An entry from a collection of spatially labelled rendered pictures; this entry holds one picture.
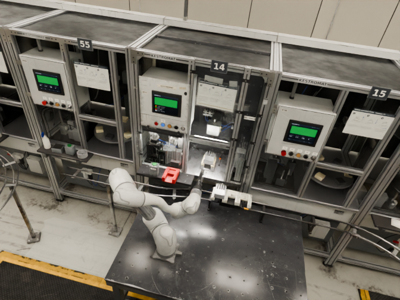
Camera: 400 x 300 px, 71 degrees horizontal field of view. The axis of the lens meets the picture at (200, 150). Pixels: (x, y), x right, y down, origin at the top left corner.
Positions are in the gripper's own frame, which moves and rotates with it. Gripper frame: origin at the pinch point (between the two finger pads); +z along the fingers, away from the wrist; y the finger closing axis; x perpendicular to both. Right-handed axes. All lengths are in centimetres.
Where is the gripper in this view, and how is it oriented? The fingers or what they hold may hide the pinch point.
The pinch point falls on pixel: (202, 175)
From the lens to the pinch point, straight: 241.1
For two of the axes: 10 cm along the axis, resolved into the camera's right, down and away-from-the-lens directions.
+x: -9.7, -2.0, 1.2
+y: 0.9, -7.9, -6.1
